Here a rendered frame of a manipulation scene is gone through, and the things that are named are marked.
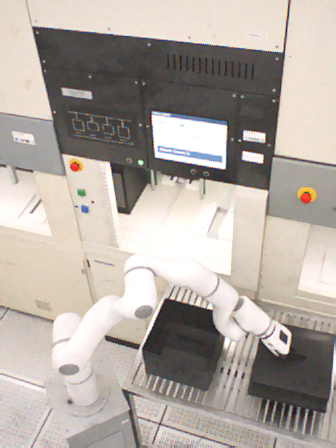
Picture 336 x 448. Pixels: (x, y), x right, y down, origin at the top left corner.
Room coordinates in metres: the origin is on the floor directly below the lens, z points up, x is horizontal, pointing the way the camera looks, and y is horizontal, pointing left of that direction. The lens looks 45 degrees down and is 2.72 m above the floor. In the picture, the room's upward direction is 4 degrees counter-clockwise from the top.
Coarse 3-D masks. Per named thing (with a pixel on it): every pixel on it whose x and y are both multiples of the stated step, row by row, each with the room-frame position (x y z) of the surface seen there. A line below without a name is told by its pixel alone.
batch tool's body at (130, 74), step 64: (64, 64) 1.80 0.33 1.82; (128, 64) 1.71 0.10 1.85; (192, 64) 1.62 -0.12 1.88; (256, 64) 1.54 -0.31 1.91; (64, 128) 1.82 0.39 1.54; (256, 128) 1.53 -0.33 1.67; (128, 192) 2.02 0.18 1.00; (192, 192) 2.15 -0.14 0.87; (256, 192) 1.51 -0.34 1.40; (128, 256) 1.74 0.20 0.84; (192, 256) 1.69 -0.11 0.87; (256, 256) 1.47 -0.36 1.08; (128, 320) 1.77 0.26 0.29
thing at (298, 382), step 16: (304, 336) 1.15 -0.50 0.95; (320, 336) 1.15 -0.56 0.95; (256, 352) 1.16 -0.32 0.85; (272, 352) 1.09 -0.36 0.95; (304, 352) 1.08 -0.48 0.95; (320, 352) 1.08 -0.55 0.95; (256, 368) 1.03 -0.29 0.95; (272, 368) 1.02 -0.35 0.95; (288, 368) 1.02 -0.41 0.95; (304, 368) 1.01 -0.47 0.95; (320, 368) 1.01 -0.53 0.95; (256, 384) 0.97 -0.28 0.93; (272, 384) 0.96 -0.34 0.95; (288, 384) 0.95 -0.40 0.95; (304, 384) 0.95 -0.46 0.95; (320, 384) 0.94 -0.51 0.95; (272, 400) 0.94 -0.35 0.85; (288, 400) 0.93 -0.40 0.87; (304, 400) 0.91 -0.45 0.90; (320, 400) 0.89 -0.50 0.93
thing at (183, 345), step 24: (168, 312) 1.40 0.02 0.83; (192, 312) 1.36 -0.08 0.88; (168, 336) 1.32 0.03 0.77; (192, 336) 1.31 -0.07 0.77; (216, 336) 1.30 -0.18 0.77; (144, 360) 1.15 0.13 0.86; (168, 360) 1.11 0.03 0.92; (192, 360) 1.19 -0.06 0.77; (216, 360) 1.16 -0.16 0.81; (192, 384) 1.07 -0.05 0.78
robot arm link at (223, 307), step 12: (216, 288) 1.08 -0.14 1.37; (228, 288) 1.11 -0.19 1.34; (216, 300) 1.07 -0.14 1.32; (228, 300) 1.08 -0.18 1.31; (216, 312) 1.10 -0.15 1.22; (228, 312) 1.07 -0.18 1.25; (216, 324) 1.08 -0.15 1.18; (228, 324) 1.09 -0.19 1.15; (228, 336) 1.06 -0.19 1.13; (240, 336) 1.07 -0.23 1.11
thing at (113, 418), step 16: (96, 368) 1.19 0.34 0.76; (48, 384) 1.13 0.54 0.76; (64, 384) 1.13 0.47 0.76; (112, 384) 1.11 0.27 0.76; (112, 400) 1.04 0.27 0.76; (64, 416) 0.98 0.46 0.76; (96, 416) 0.98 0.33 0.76; (112, 416) 0.97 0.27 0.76; (128, 416) 1.00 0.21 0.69; (64, 432) 0.92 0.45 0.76; (80, 432) 0.92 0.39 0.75; (96, 432) 0.95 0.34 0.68; (112, 432) 0.97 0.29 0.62; (128, 432) 1.00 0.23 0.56
